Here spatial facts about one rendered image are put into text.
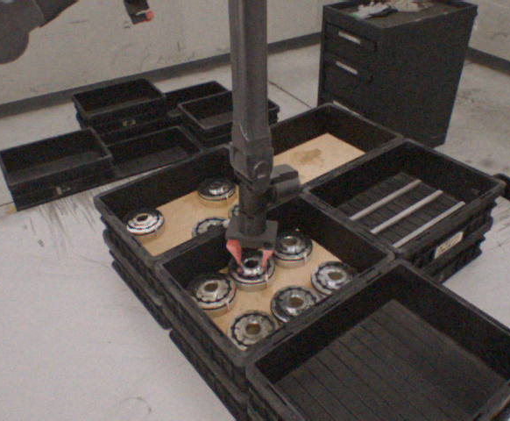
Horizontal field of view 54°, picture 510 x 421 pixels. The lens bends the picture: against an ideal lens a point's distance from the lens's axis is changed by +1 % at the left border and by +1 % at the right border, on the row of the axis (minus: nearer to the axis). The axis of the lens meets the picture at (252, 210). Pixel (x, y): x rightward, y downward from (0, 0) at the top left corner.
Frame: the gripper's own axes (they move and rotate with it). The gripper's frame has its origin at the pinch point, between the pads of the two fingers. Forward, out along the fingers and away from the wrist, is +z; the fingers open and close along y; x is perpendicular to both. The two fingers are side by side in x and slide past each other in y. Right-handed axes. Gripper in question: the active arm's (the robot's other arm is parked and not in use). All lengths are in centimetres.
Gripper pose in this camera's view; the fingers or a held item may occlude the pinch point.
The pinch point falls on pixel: (251, 260)
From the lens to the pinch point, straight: 109.5
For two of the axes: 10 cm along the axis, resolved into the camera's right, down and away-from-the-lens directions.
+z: -0.1, 8.1, 5.9
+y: -9.9, -1.0, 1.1
